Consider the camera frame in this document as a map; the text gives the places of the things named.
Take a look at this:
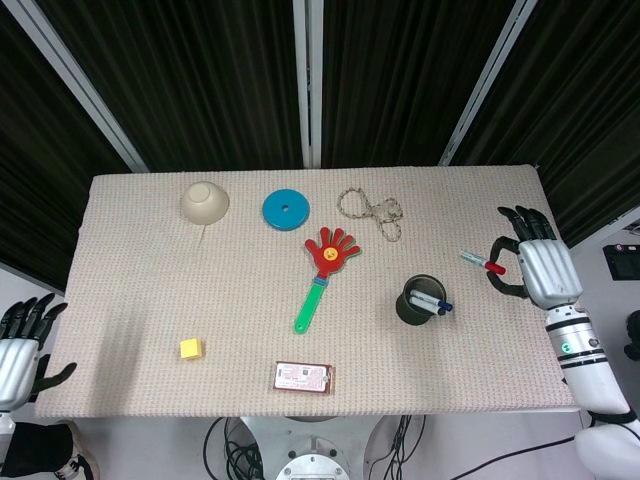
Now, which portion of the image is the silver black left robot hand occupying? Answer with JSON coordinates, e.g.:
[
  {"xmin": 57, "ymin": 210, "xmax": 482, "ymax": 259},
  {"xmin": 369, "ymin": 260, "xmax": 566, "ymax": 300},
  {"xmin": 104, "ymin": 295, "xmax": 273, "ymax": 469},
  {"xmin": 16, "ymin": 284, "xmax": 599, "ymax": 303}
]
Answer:
[{"xmin": 0, "ymin": 293, "xmax": 78, "ymax": 411}]

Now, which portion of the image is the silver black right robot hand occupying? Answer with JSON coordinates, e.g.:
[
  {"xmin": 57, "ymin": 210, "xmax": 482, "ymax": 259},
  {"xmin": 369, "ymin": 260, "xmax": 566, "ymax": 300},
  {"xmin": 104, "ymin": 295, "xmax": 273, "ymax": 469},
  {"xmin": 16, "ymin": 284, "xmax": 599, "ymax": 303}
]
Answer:
[{"xmin": 487, "ymin": 204, "xmax": 585, "ymax": 309}]

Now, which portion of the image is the red-capped marker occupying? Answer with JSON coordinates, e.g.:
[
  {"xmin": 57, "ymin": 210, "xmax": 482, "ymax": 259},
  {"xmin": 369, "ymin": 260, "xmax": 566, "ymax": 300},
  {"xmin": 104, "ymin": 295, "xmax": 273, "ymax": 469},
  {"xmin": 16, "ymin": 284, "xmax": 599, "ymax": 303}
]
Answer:
[{"xmin": 460, "ymin": 249, "xmax": 507, "ymax": 277}]

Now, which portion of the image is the grey robot base column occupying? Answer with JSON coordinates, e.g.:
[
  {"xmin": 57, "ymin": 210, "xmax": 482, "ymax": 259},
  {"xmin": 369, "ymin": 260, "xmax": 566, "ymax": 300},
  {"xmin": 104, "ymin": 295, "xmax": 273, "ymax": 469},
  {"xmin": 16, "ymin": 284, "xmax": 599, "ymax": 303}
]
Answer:
[{"xmin": 239, "ymin": 414, "xmax": 396, "ymax": 480}]

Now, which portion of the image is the blue white marker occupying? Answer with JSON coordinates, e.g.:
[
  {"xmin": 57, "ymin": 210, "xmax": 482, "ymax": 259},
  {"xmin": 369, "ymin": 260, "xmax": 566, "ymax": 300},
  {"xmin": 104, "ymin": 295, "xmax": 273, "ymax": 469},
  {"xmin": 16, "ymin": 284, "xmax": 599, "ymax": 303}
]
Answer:
[{"xmin": 410, "ymin": 295, "xmax": 455, "ymax": 312}]

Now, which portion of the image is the white marker with black cap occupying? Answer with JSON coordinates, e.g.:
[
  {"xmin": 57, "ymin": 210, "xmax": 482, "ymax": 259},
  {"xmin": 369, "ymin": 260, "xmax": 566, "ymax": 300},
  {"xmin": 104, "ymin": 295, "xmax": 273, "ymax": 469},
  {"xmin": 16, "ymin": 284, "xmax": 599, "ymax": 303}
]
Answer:
[{"xmin": 409, "ymin": 301, "xmax": 447, "ymax": 318}]

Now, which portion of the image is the dark cup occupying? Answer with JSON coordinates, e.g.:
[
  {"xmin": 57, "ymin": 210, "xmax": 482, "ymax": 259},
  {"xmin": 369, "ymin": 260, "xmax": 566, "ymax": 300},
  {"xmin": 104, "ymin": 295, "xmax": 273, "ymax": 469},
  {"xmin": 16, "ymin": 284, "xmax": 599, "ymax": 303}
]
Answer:
[{"xmin": 395, "ymin": 273, "xmax": 448, "ymax": 328}]

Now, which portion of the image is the black box device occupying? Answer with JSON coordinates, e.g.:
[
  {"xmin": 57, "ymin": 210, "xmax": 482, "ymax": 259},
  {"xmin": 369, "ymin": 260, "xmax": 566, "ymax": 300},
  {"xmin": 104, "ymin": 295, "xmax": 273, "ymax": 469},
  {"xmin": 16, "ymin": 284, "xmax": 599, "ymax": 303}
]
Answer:
[{"xmin": 602, "ymin": 243, "xmax": 640, "ymax": 281}]

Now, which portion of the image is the black round object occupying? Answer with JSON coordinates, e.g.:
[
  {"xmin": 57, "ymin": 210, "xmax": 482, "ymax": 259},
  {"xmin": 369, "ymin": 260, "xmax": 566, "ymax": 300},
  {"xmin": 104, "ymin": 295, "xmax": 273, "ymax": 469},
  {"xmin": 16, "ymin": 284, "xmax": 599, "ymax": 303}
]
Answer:
[{"xmin": 623, "ymin": 309, "xmax": 640, "ymax": 360}]

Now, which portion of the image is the black and white sneaker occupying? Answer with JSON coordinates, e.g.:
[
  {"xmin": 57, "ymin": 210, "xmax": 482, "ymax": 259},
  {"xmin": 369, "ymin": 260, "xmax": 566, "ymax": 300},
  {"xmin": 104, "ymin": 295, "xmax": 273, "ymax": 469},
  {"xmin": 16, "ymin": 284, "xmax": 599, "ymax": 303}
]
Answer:
[{"xmin": 51, "ymin": 451, "xmax": 95, "ymax": 480}]

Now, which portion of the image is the beige woven tablecloth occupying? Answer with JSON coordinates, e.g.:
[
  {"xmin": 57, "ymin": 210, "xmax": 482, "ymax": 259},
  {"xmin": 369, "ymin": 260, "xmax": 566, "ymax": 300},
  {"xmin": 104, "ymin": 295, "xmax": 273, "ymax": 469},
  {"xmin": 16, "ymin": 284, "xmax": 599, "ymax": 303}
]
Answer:
[{"xmin": 33, "ymin": 163, "xmax": 581, "ymax": 419}]

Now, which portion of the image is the red green hand clapper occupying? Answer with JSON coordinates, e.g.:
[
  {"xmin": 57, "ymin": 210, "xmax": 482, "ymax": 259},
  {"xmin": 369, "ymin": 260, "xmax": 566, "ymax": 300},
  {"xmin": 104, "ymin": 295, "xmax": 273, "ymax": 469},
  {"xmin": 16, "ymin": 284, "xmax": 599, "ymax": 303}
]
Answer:
[{"xmin": 292, "ymin": 226, "xmax": 365, "ymax": 335}]

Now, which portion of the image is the beige upturned bowl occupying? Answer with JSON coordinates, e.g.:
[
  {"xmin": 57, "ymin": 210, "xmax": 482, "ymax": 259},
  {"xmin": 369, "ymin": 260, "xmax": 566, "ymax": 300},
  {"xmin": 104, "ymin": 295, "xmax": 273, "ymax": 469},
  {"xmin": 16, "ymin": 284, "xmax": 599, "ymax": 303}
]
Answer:
[{"xmin": 180, "ymin": 180, "xmax": 231, "ymax": 225}]

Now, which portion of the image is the blue plastic disc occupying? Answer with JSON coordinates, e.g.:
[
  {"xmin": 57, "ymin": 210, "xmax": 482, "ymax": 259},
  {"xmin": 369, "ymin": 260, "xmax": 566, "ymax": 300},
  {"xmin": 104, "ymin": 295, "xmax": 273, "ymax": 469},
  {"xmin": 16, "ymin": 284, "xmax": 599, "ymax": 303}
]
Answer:
[{"xmin": 261, "ymin": 188, "xmax": 312, "ymax": 232}]

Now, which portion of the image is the black pleated curtain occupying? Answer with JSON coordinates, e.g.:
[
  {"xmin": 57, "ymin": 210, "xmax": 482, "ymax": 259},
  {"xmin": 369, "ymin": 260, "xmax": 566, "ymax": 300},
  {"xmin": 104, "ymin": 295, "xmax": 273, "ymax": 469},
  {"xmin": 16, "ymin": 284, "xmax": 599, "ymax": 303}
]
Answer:
[{"xmin": 0, "ymin": 0, "xmax": 640, "ymax": 291}]

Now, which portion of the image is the long black cable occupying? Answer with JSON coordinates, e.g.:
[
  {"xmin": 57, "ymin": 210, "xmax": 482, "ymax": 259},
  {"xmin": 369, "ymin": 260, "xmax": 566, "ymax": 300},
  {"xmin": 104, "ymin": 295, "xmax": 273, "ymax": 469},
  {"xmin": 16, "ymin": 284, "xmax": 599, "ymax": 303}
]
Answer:
[{"xmin": 429, "ymin": 432, "xmax": 587, "ymax": 480}]

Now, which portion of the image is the grey metal frame post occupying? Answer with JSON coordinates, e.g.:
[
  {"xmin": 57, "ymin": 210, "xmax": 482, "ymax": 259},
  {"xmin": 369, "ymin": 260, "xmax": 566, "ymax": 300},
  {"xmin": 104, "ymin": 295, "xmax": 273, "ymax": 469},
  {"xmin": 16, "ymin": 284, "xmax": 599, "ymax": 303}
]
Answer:
[
  {"xmin": 439, "ymin": 0, "xmax": 540, "ymax": 166},
  {"xmin": 9, "ymin": 0, "xmax": 150, "ymax": 174},
  {"xmin": 292, "ymin": 0, "xmax": 324, "ymax": 169}
]

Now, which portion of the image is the black cable bundle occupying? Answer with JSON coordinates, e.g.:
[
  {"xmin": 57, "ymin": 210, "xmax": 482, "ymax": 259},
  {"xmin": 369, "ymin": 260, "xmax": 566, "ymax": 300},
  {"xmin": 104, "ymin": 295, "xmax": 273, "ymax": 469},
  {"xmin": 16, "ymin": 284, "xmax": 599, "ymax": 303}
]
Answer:
[
  {"xmin": 369, "ymin": 414, "xmax": 427, "ymax": 474},
  {"xmin": 203, "ymin": 417, "xmax": 264, "ymax": 480}
]

